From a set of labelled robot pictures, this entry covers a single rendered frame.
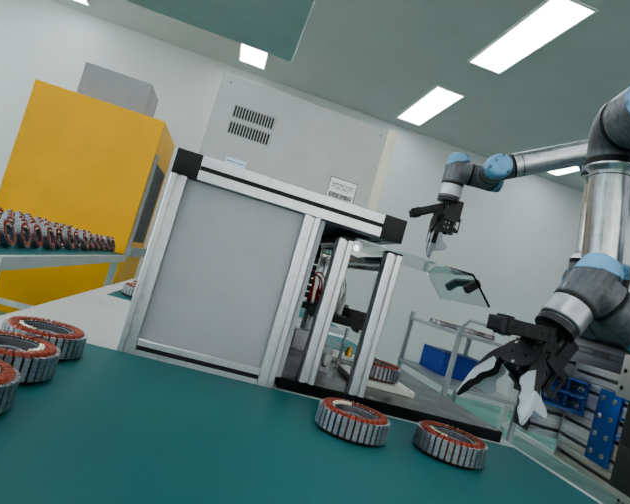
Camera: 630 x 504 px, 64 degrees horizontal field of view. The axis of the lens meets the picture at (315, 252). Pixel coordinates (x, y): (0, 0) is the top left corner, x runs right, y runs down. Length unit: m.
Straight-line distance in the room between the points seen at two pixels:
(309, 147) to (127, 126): 3.79
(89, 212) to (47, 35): 3.05
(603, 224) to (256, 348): 0.72
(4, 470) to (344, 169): 0.83
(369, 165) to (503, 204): 6.52
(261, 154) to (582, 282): 0.65
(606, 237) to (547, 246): 6.79
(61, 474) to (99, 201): 4.30
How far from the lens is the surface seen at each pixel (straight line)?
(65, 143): 4.87
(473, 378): 0.94
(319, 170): 1.08
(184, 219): 0.92
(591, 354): 1.66
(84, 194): 4.76
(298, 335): 1.36
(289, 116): 1.09
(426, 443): 0.83
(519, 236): 7.69
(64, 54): 7.11
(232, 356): 0.94
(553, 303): 0.96
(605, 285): 1.00
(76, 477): 0.48
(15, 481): 0.47
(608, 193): 1.16
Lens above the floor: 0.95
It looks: 3 degrees up
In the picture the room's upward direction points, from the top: 16 degrees clockwise
